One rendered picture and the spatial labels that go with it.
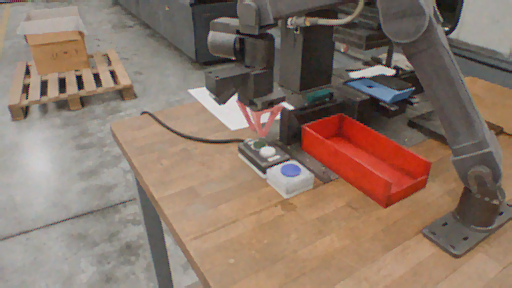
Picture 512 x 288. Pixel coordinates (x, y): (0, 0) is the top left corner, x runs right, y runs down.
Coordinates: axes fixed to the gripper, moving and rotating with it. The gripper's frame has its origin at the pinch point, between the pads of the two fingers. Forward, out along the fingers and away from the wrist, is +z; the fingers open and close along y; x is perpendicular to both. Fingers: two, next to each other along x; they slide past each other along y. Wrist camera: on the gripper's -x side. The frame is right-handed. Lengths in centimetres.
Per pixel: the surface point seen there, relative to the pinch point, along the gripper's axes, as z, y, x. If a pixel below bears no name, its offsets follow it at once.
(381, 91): -2.0, 2.5, 34.6
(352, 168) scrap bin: 2.9, 18.0, 10.1
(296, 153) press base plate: 6.9, 3.2, 8.2
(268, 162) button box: 3.9, 6.5, -1.7
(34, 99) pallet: 87, -268, -43
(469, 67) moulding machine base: 6, -8, 96
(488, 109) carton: 2, 18, 59
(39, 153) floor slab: 100, -201, -49
